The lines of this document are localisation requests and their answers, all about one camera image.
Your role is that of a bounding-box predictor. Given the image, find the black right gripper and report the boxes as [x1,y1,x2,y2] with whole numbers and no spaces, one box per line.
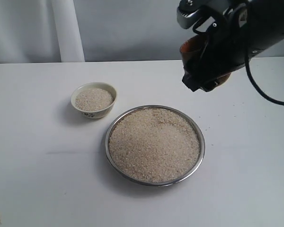
[193,0,284,71]

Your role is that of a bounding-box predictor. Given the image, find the brown wooden cup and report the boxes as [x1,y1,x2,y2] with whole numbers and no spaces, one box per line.
[179,35,231,92]

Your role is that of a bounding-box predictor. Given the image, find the rice in steel basin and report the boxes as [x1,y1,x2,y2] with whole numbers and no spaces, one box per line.
[108,108,201,183]

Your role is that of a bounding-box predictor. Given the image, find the small cream floral bowl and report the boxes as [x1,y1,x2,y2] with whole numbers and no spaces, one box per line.
[71,82,117,119]

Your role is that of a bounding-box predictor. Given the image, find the rice in small bowl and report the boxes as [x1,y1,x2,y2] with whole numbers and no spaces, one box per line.
[75,88,114,112]

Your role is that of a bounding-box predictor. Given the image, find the large steel basin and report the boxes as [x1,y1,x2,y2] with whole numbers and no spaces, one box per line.
[105,105,206,187]

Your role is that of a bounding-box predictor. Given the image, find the white backdrop curtain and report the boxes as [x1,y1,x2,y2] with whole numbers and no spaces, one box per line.
[0,0,284,64]

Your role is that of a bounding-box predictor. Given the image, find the black camera cable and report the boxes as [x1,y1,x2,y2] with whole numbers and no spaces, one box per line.
[244,0,284,106]

